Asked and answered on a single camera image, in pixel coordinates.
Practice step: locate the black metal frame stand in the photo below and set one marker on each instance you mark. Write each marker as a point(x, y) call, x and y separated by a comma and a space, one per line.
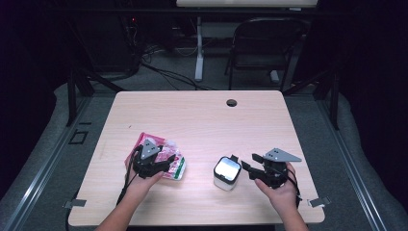
point(71, 96)
point(334, 102)

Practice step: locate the dark computer tower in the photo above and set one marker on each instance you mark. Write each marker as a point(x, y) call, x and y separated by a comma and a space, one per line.
point(106, 41)

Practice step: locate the clear jar with black lid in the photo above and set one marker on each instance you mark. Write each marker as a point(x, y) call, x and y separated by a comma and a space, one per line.
point(226, 173)

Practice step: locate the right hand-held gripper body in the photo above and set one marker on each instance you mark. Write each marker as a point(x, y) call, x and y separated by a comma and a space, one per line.
point(274, 174)

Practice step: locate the white desk leg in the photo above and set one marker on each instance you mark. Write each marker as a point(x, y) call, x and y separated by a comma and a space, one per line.
point(199, 54)

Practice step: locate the black frame crossbar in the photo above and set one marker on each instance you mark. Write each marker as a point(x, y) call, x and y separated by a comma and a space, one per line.
point(160, 12)

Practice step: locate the black folding chair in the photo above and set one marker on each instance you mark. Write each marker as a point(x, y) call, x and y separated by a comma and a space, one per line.
point(266, 38)

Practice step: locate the person's left hand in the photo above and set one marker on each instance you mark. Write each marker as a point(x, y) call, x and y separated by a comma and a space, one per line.
point(139, 187)

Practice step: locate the grey metal bracket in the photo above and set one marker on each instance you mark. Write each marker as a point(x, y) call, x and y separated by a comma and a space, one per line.
point(319, 201)
point(75, 203)

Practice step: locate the person's right hand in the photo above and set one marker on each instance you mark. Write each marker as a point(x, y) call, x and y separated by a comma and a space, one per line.
point(284, 199)

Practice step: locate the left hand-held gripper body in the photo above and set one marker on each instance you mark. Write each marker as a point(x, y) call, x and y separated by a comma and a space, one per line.
point(147, 165)

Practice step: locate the aluminium floor rail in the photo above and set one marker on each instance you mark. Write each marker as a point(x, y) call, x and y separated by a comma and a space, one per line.
point(352, 173)
point(38, 179)

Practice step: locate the red and white plastic bag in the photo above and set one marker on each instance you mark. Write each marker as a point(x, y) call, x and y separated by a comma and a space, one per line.
point(174, 166)

